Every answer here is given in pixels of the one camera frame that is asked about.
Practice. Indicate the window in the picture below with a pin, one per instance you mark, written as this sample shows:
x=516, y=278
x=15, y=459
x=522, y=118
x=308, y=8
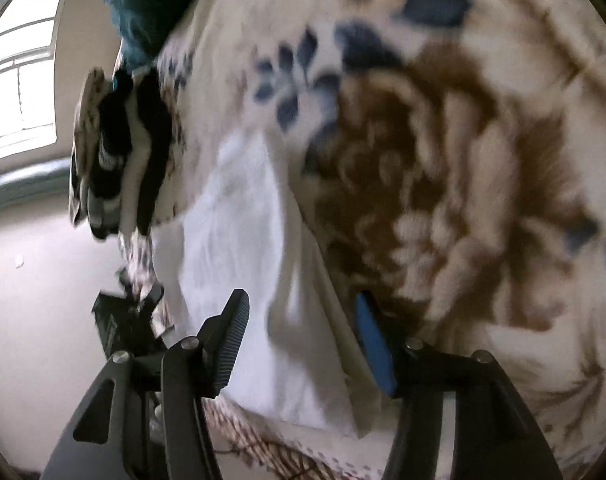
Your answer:
x=18, y=70

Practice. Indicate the narrow teal curtain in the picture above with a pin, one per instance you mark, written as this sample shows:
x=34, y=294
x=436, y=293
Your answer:
x=23, y=182

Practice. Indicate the floral quilt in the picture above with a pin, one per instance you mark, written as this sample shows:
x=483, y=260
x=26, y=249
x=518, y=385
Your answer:
x=483, y=160

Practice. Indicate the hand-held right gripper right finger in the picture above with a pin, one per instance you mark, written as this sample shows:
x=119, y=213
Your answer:
x=375, y=347

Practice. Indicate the white t-shirt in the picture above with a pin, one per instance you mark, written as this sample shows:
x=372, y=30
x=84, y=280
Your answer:
x=243, y=260

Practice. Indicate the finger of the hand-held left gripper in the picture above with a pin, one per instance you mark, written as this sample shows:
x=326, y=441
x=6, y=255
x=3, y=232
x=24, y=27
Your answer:
x=150, y=297

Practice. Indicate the folded cream t-shirt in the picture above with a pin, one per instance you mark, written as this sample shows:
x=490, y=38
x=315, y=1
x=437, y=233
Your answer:
x=85, y=120

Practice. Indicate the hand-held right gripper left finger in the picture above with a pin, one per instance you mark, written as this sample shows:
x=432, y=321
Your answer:
x=231, y=345

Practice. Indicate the teal blanket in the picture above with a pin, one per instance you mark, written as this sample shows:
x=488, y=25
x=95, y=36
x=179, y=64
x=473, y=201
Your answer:
x=143, y=10

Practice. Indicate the folded black striped garment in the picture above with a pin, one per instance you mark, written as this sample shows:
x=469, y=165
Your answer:
x=154, y=125

